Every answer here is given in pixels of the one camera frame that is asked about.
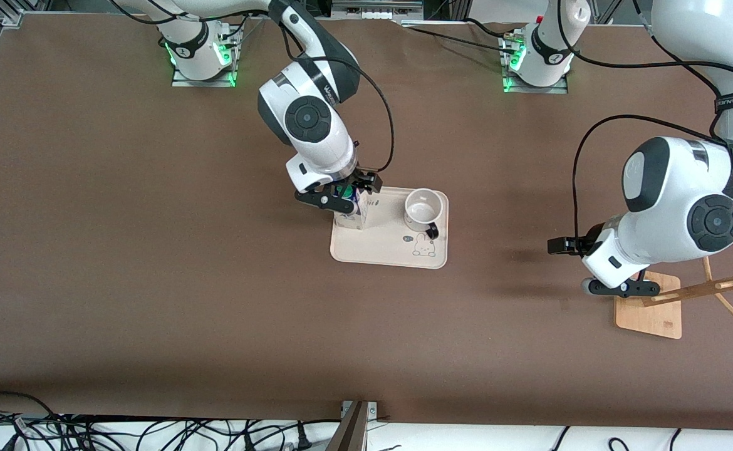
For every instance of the wooden cup rack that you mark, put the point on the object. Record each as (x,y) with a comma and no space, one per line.
(655,319)

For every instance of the white power strip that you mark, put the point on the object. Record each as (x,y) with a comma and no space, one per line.
(373,11)

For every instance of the white smiley mug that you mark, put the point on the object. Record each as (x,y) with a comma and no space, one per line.
(423,207)

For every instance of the cream rabbit print tray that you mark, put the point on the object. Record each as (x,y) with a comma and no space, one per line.
(379,247)

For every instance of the black power plug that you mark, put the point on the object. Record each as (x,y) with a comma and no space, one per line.
(304,438)

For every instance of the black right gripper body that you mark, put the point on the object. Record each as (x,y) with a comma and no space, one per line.
(363,180)

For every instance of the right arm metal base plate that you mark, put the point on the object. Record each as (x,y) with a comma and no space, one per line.
(185,82)

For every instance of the metal camera stand post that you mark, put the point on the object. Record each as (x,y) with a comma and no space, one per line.
(349,432)

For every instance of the blue white milk carton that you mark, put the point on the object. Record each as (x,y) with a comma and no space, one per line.
(351,219)

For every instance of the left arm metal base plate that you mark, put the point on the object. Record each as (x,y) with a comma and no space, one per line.
(529,89)

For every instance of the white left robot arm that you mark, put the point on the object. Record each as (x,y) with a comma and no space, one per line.
(667,213)

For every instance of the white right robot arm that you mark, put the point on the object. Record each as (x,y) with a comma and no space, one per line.
(316,138)

